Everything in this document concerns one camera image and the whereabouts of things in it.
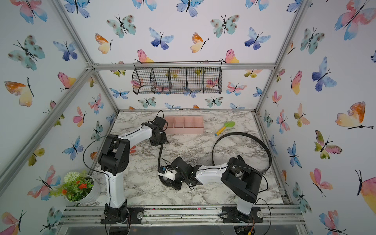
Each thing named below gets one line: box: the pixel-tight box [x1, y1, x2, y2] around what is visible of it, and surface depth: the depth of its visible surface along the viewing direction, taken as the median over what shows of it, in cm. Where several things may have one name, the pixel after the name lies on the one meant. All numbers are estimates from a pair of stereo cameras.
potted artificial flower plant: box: [49, 170, 101, 204], surface depth 71 cm
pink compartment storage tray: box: [164, 116, 205, 135], surface depth 115 cm
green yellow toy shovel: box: [214, 121, 236, 137], surface depth 112 cm
